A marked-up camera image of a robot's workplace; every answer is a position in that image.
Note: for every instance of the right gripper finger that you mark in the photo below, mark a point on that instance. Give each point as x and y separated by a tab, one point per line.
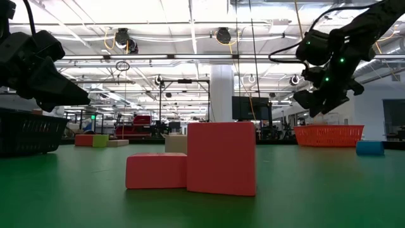
305	98
326	107

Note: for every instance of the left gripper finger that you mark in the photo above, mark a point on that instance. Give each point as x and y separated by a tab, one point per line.
60	88
46	107

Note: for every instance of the small red block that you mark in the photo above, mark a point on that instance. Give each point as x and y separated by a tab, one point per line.
83	140

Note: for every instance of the blue block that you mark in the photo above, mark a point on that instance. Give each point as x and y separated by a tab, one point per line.
370	148

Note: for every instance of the lime green block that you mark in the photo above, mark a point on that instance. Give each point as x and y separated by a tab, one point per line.
100	141

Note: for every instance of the beige block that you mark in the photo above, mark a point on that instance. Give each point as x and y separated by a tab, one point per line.
117	143

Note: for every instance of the tall red-orange block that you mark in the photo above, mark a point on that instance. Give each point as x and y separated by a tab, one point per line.
221	158

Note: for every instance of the pale yellow block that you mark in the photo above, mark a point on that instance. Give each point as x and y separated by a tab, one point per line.
175	144

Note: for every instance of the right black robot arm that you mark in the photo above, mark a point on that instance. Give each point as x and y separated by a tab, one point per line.
364	31

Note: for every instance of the orange plastic basket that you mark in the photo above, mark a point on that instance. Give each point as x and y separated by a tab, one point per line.
329	136

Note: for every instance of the black plastic basket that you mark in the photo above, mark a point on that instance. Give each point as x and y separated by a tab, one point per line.
28	136

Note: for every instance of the black monitor screen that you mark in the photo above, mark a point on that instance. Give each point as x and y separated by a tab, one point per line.
250	107

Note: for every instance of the dark glass door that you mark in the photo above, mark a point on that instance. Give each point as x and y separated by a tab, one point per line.
394	117

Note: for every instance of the white building pillar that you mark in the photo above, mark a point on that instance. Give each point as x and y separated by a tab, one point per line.
221	92

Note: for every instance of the red tool cart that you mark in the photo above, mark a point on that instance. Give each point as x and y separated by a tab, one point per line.
140	126

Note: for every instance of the long ceiling light strip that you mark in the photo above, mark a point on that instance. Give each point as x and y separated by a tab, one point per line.
202	56

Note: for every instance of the black table edge rail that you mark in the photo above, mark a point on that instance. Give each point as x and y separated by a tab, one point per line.
275	141

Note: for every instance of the silver air duct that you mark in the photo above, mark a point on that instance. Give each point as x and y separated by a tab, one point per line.
395	52

